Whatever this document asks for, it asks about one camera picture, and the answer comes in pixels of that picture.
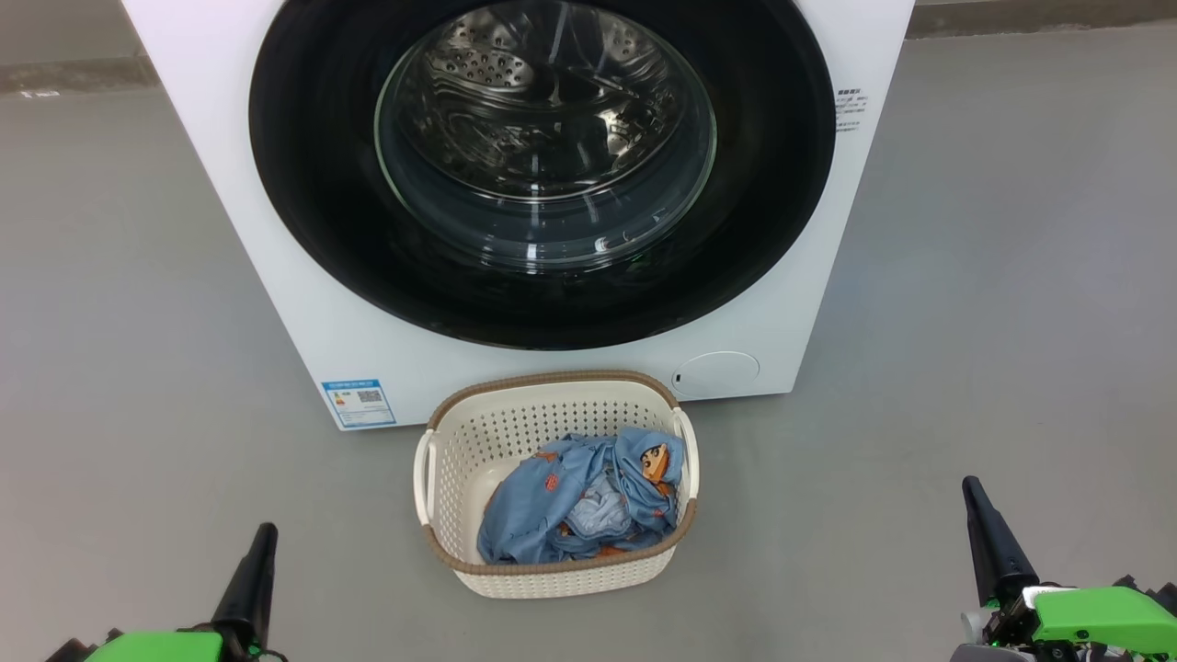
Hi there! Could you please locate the round white filter cover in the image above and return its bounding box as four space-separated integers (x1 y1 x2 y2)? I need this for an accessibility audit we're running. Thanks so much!
671 351 761 400

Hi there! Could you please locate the blue energy label sticker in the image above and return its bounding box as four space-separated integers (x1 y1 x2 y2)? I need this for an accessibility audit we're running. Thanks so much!
322 378 398 430

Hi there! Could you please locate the cream perforated laundry basket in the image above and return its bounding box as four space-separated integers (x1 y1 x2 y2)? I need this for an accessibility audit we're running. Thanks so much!
413 371 701 600

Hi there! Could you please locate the pale blue white garment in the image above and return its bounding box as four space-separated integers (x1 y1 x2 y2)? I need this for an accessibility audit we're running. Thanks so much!
563 487 637 543

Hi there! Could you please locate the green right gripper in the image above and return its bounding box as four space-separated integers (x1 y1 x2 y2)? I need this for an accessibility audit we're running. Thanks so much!
952 475 1177 662

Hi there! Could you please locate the white front-load washing machine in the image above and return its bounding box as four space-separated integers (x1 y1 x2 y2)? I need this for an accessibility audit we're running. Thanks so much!
121 0 917 432

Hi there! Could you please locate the black glass washer door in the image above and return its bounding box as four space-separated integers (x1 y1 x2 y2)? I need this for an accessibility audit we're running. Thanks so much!
248 0 838 351

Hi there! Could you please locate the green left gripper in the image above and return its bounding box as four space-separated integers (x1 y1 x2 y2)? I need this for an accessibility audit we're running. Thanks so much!
44 522 286 662

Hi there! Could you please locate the blue cartoon print garment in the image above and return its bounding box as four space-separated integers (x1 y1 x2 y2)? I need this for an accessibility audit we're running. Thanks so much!
476 426 687 565

